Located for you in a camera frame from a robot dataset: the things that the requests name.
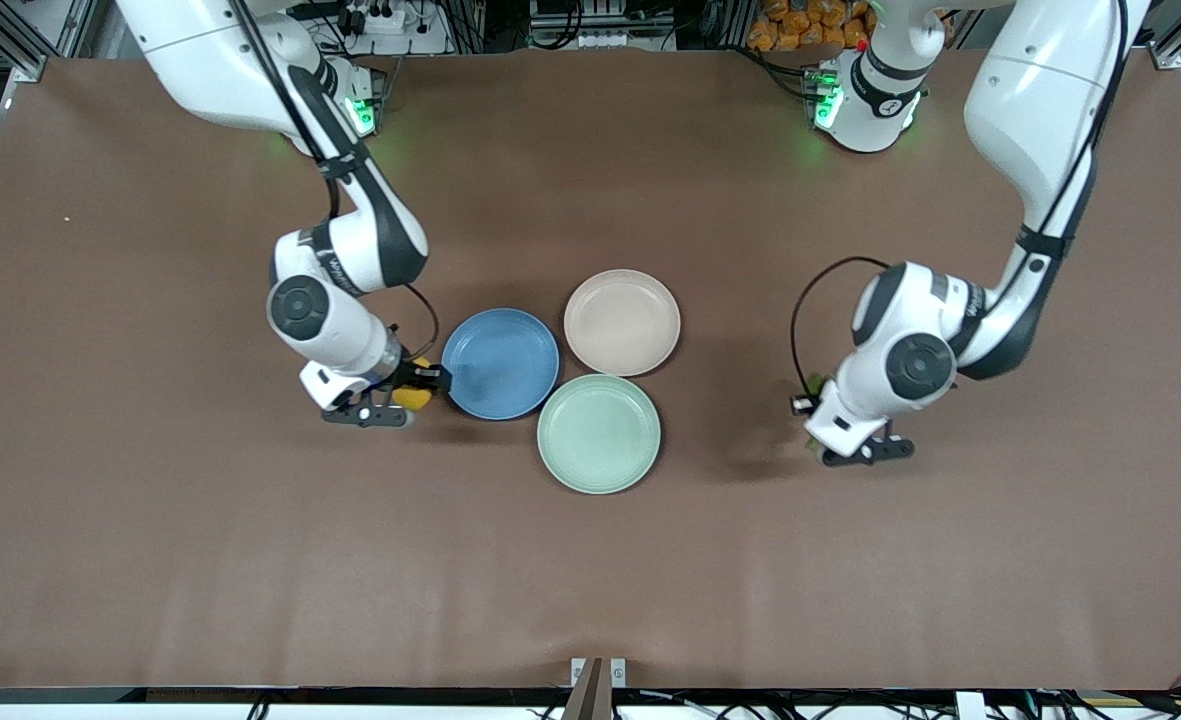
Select yellow lemon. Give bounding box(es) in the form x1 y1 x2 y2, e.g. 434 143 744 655
393 357 437 412

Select blue plate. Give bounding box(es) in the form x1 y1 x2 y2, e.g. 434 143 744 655
441 308 561 421

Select light green plate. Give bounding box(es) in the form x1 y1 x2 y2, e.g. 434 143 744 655
537 374 662 495

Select beige pink plate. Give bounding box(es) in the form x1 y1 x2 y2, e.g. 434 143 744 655
563 269 682 378

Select brown table cover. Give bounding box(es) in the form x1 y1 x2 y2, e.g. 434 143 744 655
0 48 1181 691

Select white power strip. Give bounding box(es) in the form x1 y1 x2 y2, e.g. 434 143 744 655
335 0 408 37

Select white electronics block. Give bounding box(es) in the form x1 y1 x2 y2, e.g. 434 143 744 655
528 0 643 50

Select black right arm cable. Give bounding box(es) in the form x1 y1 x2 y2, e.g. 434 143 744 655
228 0 442 363

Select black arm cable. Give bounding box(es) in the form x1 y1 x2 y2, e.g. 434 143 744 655
791 0 1123 398
228 0 442 363

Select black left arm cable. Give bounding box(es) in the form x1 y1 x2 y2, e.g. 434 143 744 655
791 0 1123 398

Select metal bracket with brown post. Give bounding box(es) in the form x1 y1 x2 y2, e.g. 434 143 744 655
570 657 628 720

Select aluminium frame profile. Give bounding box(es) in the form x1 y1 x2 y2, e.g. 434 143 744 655
1153 0 1181 70
0 0 101 83

